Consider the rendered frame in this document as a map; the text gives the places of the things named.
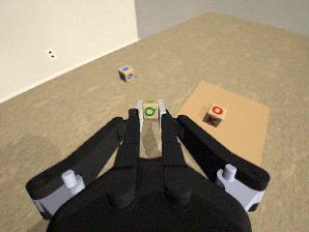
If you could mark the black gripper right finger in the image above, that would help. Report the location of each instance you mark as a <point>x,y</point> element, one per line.
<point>241,178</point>

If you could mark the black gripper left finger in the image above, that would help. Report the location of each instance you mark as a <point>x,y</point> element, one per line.
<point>57,184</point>

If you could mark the tan square mat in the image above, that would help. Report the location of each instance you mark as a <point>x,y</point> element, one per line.
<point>244,126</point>

